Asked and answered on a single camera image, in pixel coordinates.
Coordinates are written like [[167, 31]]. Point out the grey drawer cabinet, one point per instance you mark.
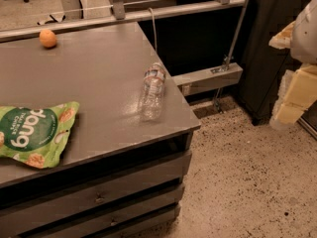
[[111, 195]]

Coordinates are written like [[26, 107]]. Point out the clear plastic water bottle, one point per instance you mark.
[[150, 104]]

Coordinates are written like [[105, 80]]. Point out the grey metal rail frame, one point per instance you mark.
[[99, 63]]

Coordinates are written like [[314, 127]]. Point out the orange fruit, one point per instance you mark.
[[47, 38]]

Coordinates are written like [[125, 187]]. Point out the green rice chip bag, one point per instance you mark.
[[36, 137]]

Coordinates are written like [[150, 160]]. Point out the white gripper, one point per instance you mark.
[[305, 35]]

